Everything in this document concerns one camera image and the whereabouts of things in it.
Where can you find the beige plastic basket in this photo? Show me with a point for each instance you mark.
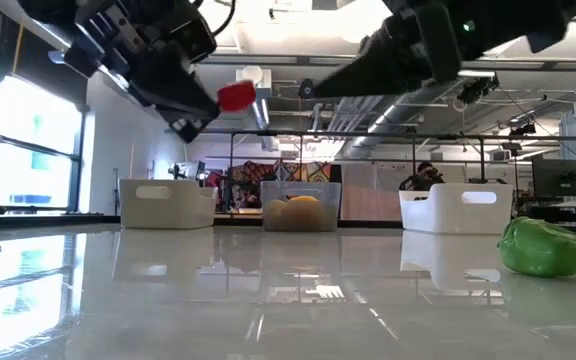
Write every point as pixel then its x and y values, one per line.
pixel 168 205

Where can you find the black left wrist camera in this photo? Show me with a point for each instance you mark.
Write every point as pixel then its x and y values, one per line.
pixel 193 35

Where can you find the white plastic basket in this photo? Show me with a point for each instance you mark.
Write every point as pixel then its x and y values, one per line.
pixel 455 217

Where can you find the white round column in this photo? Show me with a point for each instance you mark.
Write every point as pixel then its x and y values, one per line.
pixel 168 160

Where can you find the black aluminium table frame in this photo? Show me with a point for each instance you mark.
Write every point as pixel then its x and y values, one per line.
pixel 28 218

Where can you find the black background equipment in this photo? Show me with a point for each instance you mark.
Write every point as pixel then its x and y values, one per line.
pixel 183 171

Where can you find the white ceiling pipe bundle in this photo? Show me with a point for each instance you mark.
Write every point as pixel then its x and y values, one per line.
pixel 353 107

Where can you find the grey overhead frame bar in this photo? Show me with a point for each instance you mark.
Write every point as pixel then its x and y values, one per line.
pixel 268 60

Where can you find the white ceiling dome device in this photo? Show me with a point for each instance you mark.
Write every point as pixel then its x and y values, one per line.
pixel 260 75

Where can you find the small red bell pepper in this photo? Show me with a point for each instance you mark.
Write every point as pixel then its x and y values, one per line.
pixel 236 96

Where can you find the pale partition panel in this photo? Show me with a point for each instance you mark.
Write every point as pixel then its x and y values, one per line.
pixel 368 195

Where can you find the large dark-framed window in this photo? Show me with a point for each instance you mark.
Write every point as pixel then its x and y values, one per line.
pixel 33 125

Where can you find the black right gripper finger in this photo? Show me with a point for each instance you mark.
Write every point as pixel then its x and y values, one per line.
pixel 383 77
pixel 378 55

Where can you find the grey translucent plastic basket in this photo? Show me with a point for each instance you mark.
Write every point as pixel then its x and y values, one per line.
pixel 300 190

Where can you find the black ceiling spotlight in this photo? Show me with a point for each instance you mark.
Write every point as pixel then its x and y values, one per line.
pixel 523 129

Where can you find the black ceiling camera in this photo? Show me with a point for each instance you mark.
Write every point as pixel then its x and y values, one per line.
pixel 304 87

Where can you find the silver ceiling duct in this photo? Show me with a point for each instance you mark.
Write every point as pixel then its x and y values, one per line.
pixel 398 112

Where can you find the orange-yellow lemon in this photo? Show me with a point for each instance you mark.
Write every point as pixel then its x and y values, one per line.
pixel 307 212

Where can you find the white ceiling light strip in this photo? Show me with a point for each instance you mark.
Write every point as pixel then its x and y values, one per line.
pixel 475 73

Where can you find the black metal rack frame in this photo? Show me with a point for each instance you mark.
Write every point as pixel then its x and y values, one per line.
pixel 318 133

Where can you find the dark background desk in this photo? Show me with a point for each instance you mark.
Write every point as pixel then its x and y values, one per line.
pixel 568 212

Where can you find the small green bell pepper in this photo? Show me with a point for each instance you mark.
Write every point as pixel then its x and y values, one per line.
pixel 543 247

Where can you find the colourful wall tapestry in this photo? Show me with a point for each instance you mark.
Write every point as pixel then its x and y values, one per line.
pixel 288 172

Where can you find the black background monitor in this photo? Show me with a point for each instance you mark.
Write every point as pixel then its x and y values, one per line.
pixel 560 177

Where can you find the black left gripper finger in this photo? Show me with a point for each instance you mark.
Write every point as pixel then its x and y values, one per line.
pixel 188 85
pixel 183 111

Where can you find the person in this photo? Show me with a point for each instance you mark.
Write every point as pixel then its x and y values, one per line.
pixel 422 176

